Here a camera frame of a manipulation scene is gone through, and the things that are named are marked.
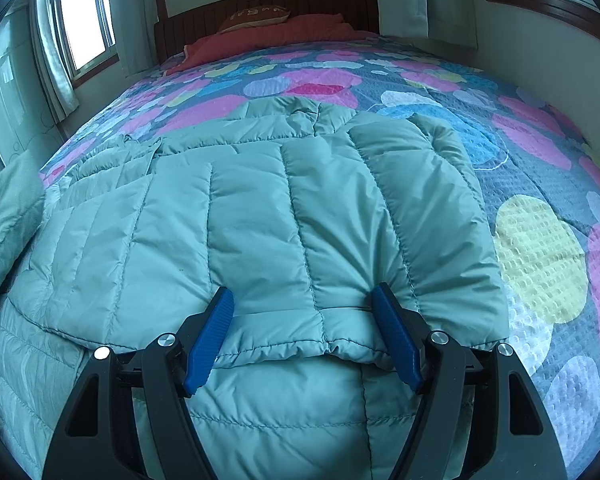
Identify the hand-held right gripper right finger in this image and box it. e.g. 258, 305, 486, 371
370, 282, 568, 480

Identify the dotted printed bedspread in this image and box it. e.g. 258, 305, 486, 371
0, 35, 600, 480

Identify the light green puffer jacket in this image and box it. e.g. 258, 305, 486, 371
0, 96, 511, 480

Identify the brown printed pillow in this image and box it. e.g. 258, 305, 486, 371
217, 6, 291, 34

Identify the orange pillow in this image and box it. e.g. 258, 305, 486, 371
167, 14, 381, 73

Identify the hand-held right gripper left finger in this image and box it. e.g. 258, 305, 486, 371
42, 286, 236, 480

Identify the wooden headboard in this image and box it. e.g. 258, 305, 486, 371
154, 0, 378, 63

